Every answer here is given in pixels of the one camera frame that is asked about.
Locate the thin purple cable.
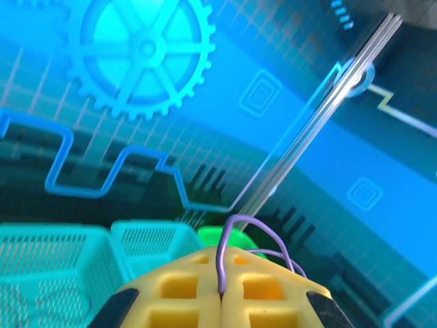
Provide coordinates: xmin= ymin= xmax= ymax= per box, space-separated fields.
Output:
xmin=216 ymin=214 xmax=308 ymax=297

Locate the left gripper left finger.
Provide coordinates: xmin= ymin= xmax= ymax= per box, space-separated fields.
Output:
xmin=87 ymin=245 xmax=222 ymax=328

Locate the aluminium frame post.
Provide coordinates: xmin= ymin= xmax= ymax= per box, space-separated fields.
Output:
xmin=234 ymin=12 xmax=404 ymax=232

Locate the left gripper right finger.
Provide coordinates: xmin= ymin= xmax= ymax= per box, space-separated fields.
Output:
xmin=220 ymin=245 xmax=356 ymax=328

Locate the green plastic basket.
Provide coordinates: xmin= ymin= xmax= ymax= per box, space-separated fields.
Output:
xmin=196 ymin=225 xmax=271 ymax=262

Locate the teal plastic basket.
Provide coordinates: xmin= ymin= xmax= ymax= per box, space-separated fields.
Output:
xmin=109 ymin=219 xmax=208 ymax=279
xmin=0 ymin=221 xmax=132 ymax=328

